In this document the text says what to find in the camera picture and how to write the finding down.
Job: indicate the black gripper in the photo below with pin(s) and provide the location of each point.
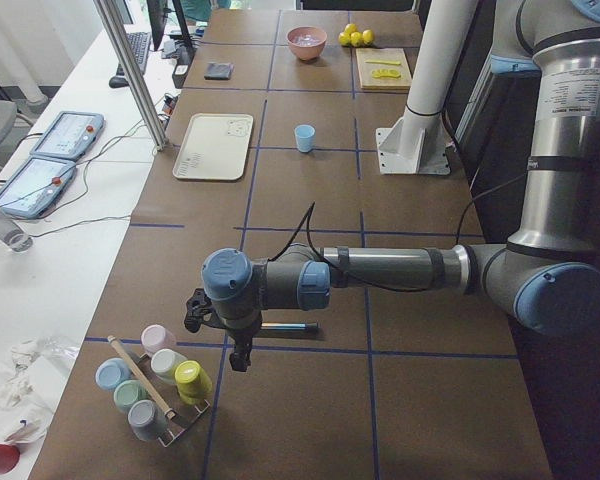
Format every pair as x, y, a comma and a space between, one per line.
241, 334

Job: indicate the light blue plastic cup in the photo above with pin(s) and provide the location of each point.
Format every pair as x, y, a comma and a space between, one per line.
304, 137

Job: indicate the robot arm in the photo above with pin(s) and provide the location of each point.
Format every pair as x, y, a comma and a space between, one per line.
542, 275

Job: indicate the lime green cup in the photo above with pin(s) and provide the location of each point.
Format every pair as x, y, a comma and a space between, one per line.
192, 381

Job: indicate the white cup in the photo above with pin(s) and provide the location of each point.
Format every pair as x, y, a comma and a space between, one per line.
164, 363

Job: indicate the pink cup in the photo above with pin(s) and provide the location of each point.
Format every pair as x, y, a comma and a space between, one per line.
156, 337

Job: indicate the grey cup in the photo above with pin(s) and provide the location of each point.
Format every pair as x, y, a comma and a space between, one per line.
145, 420

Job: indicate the mint green cup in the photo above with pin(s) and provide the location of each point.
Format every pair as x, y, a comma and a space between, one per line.
127, 393

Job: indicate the blue cup on rack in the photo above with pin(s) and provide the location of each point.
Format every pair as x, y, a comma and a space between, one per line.
111, 373

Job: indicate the metal muddler black tip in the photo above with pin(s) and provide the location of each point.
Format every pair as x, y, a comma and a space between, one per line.
290, 327

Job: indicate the cream bear tray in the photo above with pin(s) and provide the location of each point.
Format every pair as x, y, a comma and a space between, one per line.
214, 148

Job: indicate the white crumpled cloth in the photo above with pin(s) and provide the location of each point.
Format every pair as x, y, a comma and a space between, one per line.
33, 376

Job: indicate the clear water bottle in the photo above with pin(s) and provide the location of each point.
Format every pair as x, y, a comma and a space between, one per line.
12, 235

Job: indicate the lower teach pendant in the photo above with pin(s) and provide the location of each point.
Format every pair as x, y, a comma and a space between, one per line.
36, 186

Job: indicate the teach pendant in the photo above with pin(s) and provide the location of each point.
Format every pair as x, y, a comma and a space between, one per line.
70, 135
36, 186

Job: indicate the upper teach pendant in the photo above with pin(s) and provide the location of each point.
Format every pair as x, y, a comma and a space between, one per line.
70, 135

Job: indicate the grey folded cloth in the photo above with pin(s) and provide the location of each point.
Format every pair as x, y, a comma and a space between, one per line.
218, 71

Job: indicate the black computer mouse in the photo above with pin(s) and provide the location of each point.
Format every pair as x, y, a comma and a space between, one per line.
116, 82

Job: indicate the lemon slices row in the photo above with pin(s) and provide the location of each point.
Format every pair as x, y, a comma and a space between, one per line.
385, 73

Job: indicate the wooden cutting board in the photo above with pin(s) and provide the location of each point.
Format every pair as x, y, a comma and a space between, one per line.
364, 69

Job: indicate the pink bowl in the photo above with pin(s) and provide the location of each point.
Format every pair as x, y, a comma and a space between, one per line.
306, 42

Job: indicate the black keyboard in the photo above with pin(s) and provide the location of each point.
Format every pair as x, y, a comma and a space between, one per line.
140, 43

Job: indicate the yellow lemon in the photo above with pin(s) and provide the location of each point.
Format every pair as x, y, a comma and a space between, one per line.
356, 39
344, 39
368, 37
350, 28

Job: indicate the black monitor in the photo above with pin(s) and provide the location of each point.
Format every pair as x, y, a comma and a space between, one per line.
158, 13

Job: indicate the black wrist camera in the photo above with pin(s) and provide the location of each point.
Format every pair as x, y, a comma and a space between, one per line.
199, 311

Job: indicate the metal cup rack wooden handle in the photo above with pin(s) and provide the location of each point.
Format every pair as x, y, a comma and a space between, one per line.
172, 418

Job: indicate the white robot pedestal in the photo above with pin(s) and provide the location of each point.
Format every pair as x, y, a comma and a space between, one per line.
416, 143

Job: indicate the aluminium frame post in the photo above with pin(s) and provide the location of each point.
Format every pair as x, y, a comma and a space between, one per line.
115, 29

